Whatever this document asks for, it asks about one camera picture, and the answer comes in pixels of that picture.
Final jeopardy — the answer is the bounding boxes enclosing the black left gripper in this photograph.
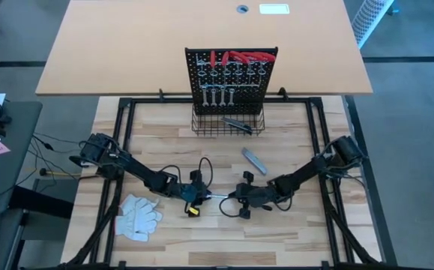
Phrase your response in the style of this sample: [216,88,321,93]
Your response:
[187,169,213,218]

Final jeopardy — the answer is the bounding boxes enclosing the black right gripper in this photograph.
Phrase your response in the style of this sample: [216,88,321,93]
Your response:
[228,171,262,220]

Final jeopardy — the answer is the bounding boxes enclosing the silver metal utility knife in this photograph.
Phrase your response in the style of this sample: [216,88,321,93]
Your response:
[241,146,269,176]

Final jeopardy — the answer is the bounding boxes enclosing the black grey utility knife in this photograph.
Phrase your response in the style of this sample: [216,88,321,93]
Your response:
[221,116,254,136]

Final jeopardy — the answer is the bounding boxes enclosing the black perforated pegboard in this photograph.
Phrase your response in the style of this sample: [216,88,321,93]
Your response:
[184,46,279,116]

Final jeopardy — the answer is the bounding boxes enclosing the tan wooden desk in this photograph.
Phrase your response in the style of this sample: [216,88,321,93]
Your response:
[34,0,374,97]

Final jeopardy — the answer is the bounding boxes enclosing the white rectangular desk plate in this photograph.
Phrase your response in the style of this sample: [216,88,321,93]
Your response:
[259,3,291,15]

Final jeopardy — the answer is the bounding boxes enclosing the grey side table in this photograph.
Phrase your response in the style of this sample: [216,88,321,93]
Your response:
[0,100,43,217]

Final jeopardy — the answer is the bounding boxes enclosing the white perforated panel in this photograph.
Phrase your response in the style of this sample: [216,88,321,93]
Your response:
[351,0,396,50]

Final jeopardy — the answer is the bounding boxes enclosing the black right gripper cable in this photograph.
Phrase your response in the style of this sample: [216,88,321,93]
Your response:
[218,196,242,218]

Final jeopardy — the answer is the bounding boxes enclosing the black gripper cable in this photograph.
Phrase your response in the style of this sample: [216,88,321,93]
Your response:
[218,196,242,218]
[196,156,214,191]

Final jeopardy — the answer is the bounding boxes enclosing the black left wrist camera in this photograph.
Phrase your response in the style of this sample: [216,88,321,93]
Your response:
[180,182,199,203]

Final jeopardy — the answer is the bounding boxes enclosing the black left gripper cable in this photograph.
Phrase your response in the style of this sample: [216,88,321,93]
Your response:
[196,156,214,191]

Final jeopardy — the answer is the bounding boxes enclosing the black wire basket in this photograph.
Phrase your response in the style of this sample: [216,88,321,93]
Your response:
[190,104,266,138]

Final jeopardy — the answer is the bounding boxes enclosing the slotted wrench holder rail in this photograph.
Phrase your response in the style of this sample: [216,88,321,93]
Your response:
[199,84,261,92]

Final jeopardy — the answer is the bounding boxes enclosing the chrome ring hook rail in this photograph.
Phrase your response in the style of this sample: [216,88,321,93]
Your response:
[196,61,269,78]

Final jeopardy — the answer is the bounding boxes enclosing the black mallet yellow handle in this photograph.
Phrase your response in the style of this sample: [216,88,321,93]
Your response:
[38,168,82,178]

